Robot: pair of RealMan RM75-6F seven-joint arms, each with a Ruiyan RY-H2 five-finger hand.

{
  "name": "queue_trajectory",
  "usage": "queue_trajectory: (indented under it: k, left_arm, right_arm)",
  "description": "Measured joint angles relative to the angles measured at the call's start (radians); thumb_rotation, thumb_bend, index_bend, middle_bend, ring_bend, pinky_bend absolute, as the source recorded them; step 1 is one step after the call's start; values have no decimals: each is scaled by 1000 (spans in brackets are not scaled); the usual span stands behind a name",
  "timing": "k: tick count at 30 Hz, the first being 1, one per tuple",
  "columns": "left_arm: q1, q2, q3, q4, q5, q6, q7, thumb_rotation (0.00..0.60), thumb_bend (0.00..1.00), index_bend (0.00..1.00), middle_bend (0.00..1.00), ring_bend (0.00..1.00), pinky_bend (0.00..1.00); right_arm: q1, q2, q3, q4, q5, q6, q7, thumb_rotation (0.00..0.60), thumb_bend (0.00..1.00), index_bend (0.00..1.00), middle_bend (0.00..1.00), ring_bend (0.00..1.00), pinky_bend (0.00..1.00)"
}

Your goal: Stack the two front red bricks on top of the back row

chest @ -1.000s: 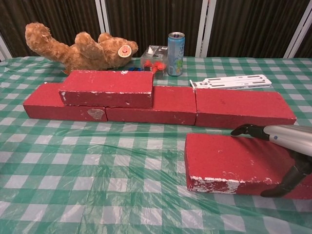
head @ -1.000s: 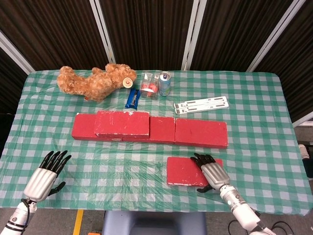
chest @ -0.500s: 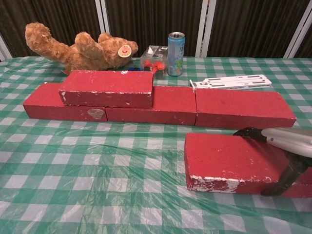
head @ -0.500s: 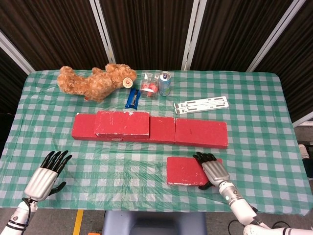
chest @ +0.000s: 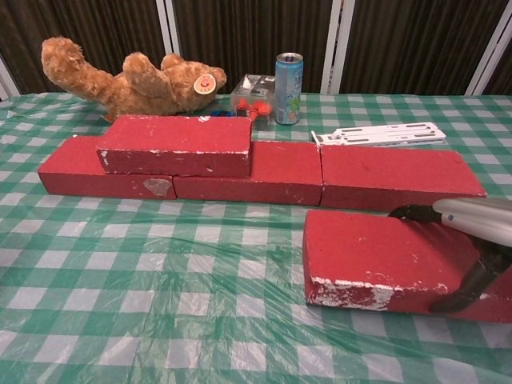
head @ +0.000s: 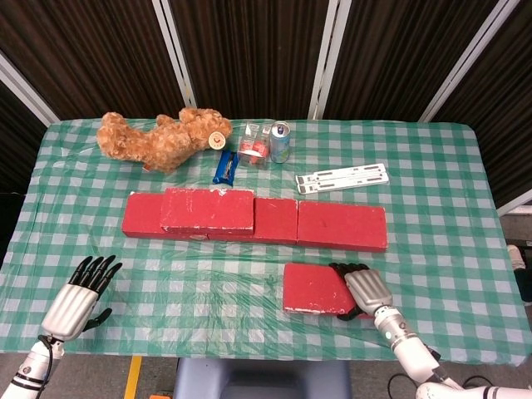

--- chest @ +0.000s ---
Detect brown plush teddy bear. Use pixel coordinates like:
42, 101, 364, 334
41, 36, 228, 121

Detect white plastic folding stand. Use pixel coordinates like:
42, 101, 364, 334
310, 122, 446, 146

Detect dark pleated screen panel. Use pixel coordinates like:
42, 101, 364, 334
0, 0, 167, 95
171, 0, 335, 95
339, 0, 511, 96

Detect blue drink can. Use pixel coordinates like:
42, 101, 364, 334
274, 52, 304, 126

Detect clear box orange pieces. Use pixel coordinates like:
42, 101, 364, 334
230, 74, 277, 128

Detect white frame post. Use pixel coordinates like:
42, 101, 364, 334
466, 0, 512, 96
0, 51, 20, 101
155, 0, 183, 65
319, 0, 356, 95

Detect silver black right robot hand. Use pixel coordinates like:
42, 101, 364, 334
390, 196, 512, 314

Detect red brick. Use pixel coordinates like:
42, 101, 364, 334
37, 135, 178, 200
319, 144, 488, 209
171, 140, 324, 207
302, 210, 512, 324
95, 114, 253, 179

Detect green checkered tablecloth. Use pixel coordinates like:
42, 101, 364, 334
0, 91, 512, 384

